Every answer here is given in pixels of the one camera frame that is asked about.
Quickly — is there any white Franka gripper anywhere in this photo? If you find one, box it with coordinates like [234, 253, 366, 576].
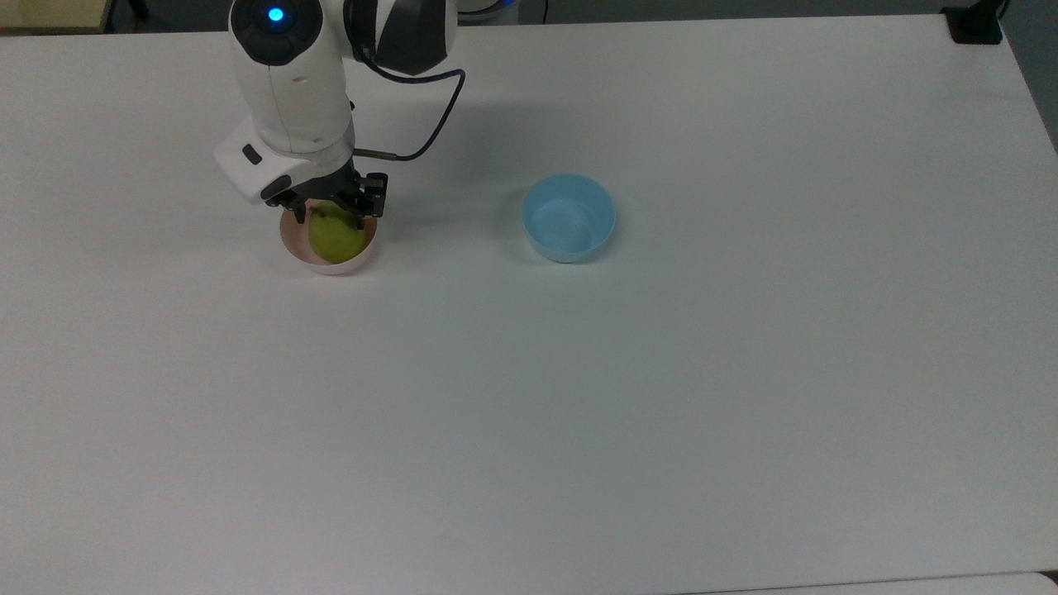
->
[213, 116, 389, 232]

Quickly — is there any green pear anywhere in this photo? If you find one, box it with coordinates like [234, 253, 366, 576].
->
[307, 207, 369, 265]

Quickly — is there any pink plastic bowl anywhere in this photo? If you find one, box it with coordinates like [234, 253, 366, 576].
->
[279, 201, 379, 277]

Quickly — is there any blue plastic bowl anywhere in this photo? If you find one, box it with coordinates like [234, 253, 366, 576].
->
[521, 173, 617, 265]

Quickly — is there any wooden board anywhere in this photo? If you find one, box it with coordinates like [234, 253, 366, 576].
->
[0, 0, 114, 36]

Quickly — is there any black table clamp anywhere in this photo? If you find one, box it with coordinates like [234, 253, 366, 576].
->
[941, 0, 1008, 45]

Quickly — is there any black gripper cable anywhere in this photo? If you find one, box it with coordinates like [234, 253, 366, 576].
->
[354, 64, 467, 163]

